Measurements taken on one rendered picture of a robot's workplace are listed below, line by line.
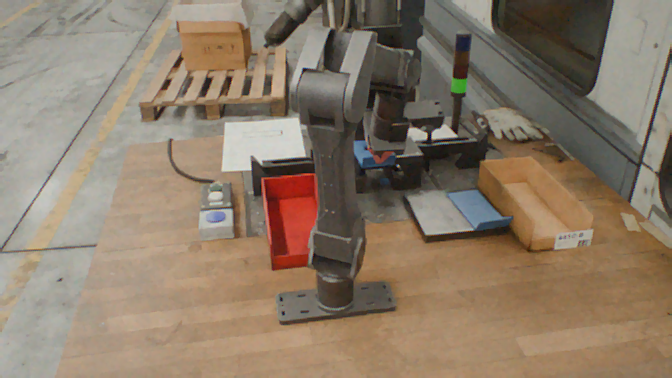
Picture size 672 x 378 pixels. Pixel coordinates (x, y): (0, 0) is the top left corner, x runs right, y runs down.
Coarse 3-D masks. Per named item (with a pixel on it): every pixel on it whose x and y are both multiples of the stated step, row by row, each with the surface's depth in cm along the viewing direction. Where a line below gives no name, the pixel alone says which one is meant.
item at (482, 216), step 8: (464, 192) 124; (472, 192) 124; (456, 200) 121; (464, 200) 121; (480, 200) 121; (464, 208) 118; (472, 208) 118; (480, 208) 118; (488, 208) 118; (464, 216) 116; (472, 216) 116; (480, 216) 116; (488, 216) 115; (496, 216) 115; (512, 216) 111; (472, 224) 113; (480, 224) 110; (488, 224) 111; (496, 224) 112; (504, 224) 113
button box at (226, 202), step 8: (168, 144) 152; (168, 152) 148; (176, 168) 140; (192, 176) 136; (208, 184) 128; (224, 184) 128; (208, 192) 125; (224, 192) 125; (208, 200) 122; (216, 200) 121; (224, 200) 122; (232, 200) 127; (200, 208) 120; (208, 208) 120; (216, 208) 120; (224, 208) 120; (232, 208) 122
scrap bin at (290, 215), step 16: (288, 176) 125; (304, 176) 125; (272, 192) 126; (288, 192) 126; (304, 192) 127; (272, 208) 123; (288, 208) 123; (304, 208) 123; (272, 224) 118; (288, 224) 118; (304, 224) 118; (272, 240) 113; (288, 240) 113; (304, 240) 113; (272, 256) 104; (288, 256) 105; (304, 256) 105
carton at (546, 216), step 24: (480, 168) 127; (504, 168) 128; (528, 168) 129; (504, 192) 116; (528, 192) 127; (552, 192) 120; (504, 216) 118; (528, 216) 107; (552, 216) 118; (576, 216) 112; (528, 240) 108; (552, 240) 108; (576, 240) 109
